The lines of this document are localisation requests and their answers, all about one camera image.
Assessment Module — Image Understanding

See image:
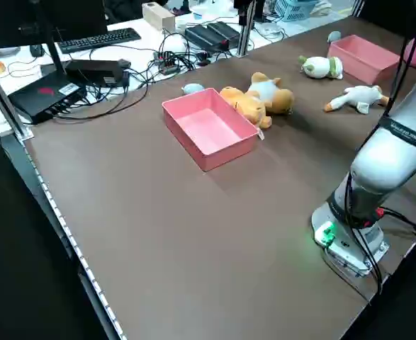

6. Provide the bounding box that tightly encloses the yellow doll with green eyes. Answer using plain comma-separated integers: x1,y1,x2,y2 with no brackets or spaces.
218,87,273,130

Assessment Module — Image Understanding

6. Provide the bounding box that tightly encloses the yellow doll with blue shirt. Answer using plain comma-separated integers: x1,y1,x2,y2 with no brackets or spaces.
245,72,296,115

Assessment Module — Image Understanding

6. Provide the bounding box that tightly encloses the white doll with green ears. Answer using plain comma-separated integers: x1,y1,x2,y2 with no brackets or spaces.
298,55,344,80

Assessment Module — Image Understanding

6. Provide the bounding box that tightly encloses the white goose doll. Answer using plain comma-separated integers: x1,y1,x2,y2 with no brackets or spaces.
323,85,389,115

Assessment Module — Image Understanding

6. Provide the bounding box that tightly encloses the pink plastic box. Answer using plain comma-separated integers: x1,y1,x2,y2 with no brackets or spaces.
161,88,259,172
327,34,401,86

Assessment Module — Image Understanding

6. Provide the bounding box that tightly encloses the black dock box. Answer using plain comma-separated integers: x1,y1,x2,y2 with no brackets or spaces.
65,59,130,88

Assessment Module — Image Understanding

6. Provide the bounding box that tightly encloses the beige rectangular box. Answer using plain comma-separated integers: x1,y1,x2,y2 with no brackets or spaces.
142,2,176,31

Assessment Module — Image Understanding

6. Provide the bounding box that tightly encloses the black computer box red logo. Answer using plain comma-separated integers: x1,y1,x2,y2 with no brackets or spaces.
8,79,88,125

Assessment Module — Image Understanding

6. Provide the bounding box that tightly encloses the grey usb hub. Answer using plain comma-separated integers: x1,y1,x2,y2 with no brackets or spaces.
153,51,180,74

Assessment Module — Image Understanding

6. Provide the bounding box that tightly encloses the black power brick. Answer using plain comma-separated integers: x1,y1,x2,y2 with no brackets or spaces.
207,21,242,45
184,24,226,50

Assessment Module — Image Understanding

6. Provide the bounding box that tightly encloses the clear glass dish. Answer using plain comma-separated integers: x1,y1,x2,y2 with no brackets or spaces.
259,23,283,40

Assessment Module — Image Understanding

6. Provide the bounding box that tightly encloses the black keyboard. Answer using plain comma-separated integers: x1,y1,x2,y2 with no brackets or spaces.
57,28,142,55

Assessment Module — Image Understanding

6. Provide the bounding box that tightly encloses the blue plastic basket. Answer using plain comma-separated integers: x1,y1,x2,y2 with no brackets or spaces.
274,0,318,23

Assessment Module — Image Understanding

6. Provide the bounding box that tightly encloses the black monitor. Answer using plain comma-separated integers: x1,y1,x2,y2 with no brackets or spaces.
0,0,108,50

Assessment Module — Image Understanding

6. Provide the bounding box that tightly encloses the aluminium profile post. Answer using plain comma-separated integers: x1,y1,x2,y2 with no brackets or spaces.
0,56,35,140
237,0,257,57

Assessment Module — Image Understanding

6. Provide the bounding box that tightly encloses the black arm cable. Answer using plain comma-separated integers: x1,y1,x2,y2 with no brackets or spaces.
344,169,416,295

